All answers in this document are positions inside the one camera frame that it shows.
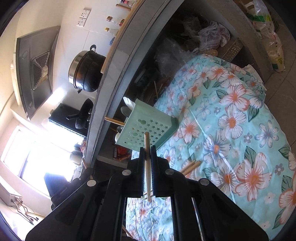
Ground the bamboo chopstick one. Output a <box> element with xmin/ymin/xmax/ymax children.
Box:
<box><xmin>180</xmin><ymin>161</ymin><xmax>195</xmax><ymax>173</ymax></box>

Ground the bamboo chopstick five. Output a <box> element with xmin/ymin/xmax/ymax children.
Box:
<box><xmin>144</xmin><ymin>132</ymin><xmax>152</xmax><ymax>202</ymax></box>

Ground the bamboo chopstick six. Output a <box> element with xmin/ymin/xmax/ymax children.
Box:
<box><xmin>104</xmin><ymin>116</ymin><xmax>125</xmax><ymax>126</ymax></box>

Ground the metal spoon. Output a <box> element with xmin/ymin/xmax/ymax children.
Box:
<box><xmin>120</xmin><ymin>106</ymin><xmax>132</xmax><ymax>118</ymax></box>

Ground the white round ladle spoon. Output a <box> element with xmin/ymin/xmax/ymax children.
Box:
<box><xmin>114</xmin><ymin>126</ymin><xmax>123</xmax><ymax>142</ymax></box>

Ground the green plastic utensil holder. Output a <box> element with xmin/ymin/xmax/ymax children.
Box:
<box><xmin>116</xmin><ymin>99</ymin><xmax>179</xmax><ymax>151</ymax></box>

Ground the floral blue quilt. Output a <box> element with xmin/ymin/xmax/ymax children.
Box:
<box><xmin>124</xmin><ymin>54</ymin><xmax>296</xmax><ymax>241</ymax></box>

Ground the black wok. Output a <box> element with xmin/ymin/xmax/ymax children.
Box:
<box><xmin>66</xmin><ymin>98</ymin><xmax>93</xmax><ymax>129</ymax></box>

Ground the large black stock pot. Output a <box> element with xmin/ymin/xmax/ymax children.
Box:
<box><xmin>68</xmin><ymin>45</ymin><xmax>106</xmax><ymax>93</ymax></box>

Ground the range hood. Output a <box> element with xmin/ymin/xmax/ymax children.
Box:
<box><xmin>16</xmin><ymin>26</ymin><xmax>60</xmax><ymax>120</ymax></box>

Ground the rice sack bag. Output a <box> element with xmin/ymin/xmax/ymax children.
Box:
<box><xmin>244</xmin><ymin>1</ymin><xmax>285</xmax><ymax>72</ymax></box>

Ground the wall power socket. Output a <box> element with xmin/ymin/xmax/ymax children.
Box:
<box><xmin>76</xmin><ymin>8</ymin><xmax>91</xmax><ymax>27</ymax></box>

